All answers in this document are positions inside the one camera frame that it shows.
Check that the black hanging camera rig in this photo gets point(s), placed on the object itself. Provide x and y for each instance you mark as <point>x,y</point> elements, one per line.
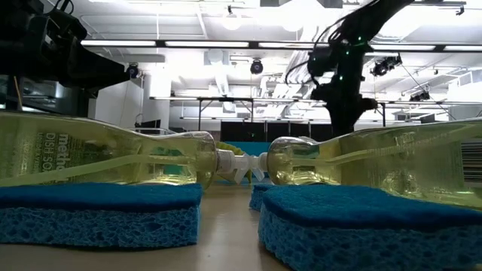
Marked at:
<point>385,64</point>

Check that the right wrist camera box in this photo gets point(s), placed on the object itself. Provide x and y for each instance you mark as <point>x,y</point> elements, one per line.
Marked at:
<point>322,62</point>

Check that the blue scrub sponge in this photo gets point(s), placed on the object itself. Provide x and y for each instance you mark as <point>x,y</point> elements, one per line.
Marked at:
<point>98,226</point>
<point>357,233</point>

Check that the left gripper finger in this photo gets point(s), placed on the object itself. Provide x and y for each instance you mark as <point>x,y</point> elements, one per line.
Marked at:
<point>101,75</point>

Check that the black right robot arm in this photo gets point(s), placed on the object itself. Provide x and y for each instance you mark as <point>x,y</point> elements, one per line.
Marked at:
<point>361,26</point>

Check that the black partition panels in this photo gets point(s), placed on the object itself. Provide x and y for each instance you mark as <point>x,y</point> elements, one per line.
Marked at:
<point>286,131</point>

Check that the small black hanging rig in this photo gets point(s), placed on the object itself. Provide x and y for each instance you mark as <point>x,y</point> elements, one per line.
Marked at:
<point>420,96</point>

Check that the black round hanging camera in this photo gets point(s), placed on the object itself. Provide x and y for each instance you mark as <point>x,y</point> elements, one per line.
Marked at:
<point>132,70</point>
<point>257,67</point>

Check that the dark metal shelving rack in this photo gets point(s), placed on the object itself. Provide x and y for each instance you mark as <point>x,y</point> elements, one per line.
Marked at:
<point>45,98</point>

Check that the long ceiling light bar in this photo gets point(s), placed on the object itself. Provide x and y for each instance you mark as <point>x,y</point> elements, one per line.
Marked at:
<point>207,44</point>

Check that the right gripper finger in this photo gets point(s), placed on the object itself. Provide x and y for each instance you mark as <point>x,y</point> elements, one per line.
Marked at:
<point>337,122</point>
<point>349,122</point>

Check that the round ceiling lamp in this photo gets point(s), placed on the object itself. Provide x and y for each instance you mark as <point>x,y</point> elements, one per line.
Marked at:
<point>231,22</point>

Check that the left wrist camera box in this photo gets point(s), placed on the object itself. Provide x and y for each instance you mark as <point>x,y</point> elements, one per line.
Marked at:
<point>60,28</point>

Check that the clear green soap pump bottle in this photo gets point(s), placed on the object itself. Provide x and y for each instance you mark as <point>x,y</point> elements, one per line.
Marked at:
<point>376,162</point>
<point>113,150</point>

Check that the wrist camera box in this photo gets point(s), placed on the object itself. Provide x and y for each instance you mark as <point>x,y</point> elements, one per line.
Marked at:
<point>60,28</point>
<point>322,62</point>

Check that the teal plastic bin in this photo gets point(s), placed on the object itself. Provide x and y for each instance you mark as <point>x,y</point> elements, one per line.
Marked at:
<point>258,148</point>

